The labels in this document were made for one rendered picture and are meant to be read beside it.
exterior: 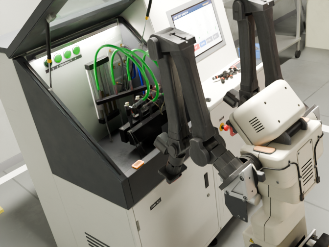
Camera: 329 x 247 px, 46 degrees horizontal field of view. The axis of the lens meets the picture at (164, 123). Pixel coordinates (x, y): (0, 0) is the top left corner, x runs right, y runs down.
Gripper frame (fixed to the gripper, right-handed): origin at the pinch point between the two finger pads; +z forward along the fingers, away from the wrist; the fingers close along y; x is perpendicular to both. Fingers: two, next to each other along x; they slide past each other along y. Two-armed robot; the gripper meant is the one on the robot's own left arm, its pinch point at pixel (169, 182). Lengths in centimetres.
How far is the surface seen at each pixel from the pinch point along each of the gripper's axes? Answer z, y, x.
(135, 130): 21, -22, -41
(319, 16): 111, -412, -93
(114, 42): 4, -46, -87
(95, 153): 8.2, 9.8, -34.2
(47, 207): 90, 17, -67
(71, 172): 36, 12, -48
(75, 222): 78, 14, -43
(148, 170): 18.0, -8.0, -16.8
